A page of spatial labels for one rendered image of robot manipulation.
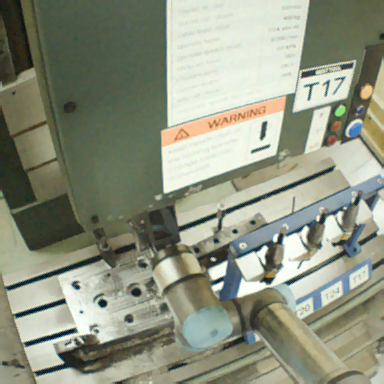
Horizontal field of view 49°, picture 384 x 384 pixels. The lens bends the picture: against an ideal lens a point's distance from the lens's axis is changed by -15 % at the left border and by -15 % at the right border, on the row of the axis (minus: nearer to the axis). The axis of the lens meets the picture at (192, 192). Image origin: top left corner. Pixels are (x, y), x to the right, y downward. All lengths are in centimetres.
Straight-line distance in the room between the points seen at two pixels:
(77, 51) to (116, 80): 6
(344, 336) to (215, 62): 121
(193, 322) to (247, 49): 41
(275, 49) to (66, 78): 22
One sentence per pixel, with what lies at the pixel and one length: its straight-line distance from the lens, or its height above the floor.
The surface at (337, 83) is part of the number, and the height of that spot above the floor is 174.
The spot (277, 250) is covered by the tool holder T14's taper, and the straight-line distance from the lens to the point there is 97.
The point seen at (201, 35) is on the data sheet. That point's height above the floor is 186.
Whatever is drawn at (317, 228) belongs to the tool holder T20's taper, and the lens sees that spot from 101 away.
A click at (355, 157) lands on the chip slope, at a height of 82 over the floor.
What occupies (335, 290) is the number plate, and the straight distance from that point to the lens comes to 134.
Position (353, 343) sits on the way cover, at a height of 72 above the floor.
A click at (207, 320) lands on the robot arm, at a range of 70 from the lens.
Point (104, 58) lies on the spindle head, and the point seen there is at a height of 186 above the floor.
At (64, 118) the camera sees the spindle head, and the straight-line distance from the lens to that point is 44.
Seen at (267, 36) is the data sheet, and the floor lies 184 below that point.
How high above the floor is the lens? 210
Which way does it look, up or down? 53 degrees down
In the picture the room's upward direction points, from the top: 1 degrees clockwise
